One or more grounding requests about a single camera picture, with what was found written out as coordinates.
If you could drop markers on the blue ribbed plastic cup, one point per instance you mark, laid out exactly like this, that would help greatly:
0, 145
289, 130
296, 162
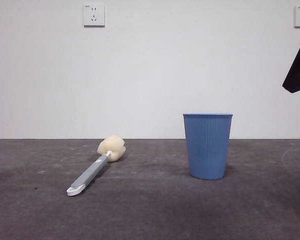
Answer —
207, 147

